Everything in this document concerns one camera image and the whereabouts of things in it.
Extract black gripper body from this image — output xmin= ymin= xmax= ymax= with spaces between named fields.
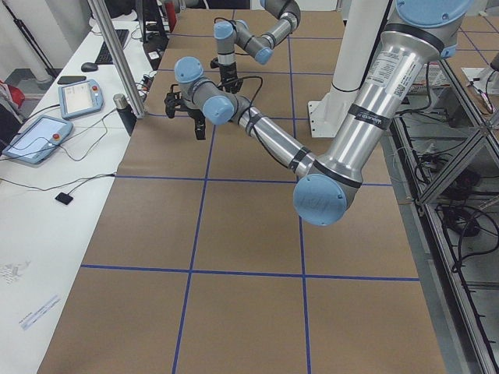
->
xmin=219 ymin=62 xmax=239 ymax=90
xmin=187 ymin=108 xmax=206 ymax=125

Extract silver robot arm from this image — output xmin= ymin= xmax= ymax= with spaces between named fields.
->
xmin=165 ymin=1 xmax=471 ymax=226
xmin=210 ymin=1 xmax=301 ymax=94

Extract dark steel water bottle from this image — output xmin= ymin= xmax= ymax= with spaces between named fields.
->
xmin=113 ymin=93 xmax=136 ymax=136

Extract black keyboard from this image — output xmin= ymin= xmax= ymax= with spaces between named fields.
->
xmin=94 ymin=28 xmax=130 ymax=65

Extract far teach pendant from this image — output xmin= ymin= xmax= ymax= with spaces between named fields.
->
xmin=58 ymin=79 xmax=104 ymax=120

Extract teach pendant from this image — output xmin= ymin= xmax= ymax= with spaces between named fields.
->
xmin=58 ymin=79 xmax=104 ymax=120
xmin=2 ymin=115 xmax=73 ymax=165

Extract black computer mouse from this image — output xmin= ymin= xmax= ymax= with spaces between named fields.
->
xmin=80 ymin=62 xmax=98 ymax=72

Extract black smartphone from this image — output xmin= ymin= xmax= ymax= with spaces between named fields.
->
xmin=57 ymin=76 xmax=87 ymax=85

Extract small black square pad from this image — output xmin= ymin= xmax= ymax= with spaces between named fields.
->
xmin=55 ymin=192 xmax=73 ymax=206

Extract near teach pendant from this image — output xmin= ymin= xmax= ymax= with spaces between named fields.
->
xmin=2 ymin=115 xmax=73 ymax=165

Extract black camera cable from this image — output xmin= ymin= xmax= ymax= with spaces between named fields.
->
xmin=221 ymin=75 xmax=264 ymax=106

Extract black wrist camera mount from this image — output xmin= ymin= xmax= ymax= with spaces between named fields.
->
xmin=164 ymin=83 xmax=185 ymax=118

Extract white pedestal column base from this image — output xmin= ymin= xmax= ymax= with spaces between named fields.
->
xmin=308 ymin=0 xmax=392 ymax=138

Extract aluminium frame post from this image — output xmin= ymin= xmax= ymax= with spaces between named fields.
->
xmin=87 ymin=0 xmax=145 ymax=119

